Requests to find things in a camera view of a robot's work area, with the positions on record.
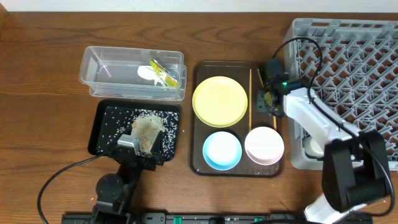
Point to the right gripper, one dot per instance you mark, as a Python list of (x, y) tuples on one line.
[(265, 101)]

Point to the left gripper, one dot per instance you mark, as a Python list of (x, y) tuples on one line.
[(137, 154)]

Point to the pile of rice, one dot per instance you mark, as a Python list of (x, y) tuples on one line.
[(146, 127)]

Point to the wooden chopstick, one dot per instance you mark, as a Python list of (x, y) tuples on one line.
[(260, 79), (250, 99)]

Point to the green yellow snack wrapper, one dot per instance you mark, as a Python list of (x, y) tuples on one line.
[(163, 74)]

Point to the white cup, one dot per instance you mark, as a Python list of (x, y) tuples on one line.
[(312, 148)]

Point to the blue bowl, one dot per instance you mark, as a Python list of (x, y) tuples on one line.
[(222, 150)]

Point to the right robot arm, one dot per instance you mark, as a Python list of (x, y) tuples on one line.
[(355, 169)]

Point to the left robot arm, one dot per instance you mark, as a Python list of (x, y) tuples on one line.
[(115, 191)]

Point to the black waste tray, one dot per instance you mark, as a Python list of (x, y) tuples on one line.
[(113, 117)]

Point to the grey dishwasher rack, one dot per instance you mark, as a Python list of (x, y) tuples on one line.
[(358, 79)]

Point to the brown serving tray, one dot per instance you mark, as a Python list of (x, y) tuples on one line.
[(238, 71)]

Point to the yellow plate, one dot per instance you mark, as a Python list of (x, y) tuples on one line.
[(220, 101)]

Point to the pink bowl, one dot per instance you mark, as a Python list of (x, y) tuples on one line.
[(264, 146)]

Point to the crumpled white tissue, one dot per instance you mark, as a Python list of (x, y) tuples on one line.
[(148, 73)]

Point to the clear plastic bin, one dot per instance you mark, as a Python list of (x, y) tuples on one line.
[(111, 72)]

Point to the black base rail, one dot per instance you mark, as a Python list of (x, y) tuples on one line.
[(161, 218)]

